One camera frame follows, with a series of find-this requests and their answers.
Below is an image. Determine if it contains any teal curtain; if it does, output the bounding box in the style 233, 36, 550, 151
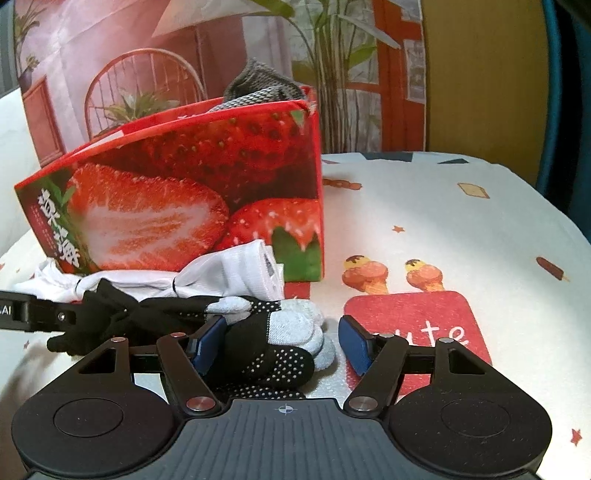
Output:
536, 0, 591, 217

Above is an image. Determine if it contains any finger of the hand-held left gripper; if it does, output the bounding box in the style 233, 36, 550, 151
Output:
27, 296, 86, 330

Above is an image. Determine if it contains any black grey dotted grip sock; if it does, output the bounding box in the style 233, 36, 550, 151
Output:
46, 277, 336, 400

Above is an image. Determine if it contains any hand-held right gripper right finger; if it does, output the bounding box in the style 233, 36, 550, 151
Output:
338, 315, 490, 418

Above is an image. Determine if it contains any grey knitted sock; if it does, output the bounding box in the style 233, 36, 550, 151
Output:
210, 58, 309, 113

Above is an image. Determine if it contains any printed room scene wall tapestry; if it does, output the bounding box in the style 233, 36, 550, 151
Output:
14, 0, 426, 172

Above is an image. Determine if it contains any dark window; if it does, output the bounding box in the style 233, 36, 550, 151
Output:
0, 0, 20, 93

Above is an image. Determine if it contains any white marble board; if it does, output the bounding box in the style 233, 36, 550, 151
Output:
0, 90, 49, 257

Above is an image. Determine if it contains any red strawberry print box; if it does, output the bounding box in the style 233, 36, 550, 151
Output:
14, 85, 327, 283

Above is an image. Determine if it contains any white sock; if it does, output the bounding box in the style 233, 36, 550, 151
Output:
14, 239, 287, 304

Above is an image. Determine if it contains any wooden wall panel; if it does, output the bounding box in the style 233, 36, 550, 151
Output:
422, 0, 555, 185

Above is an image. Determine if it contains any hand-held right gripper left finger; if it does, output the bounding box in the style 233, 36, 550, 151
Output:
78, 314, 228, 418

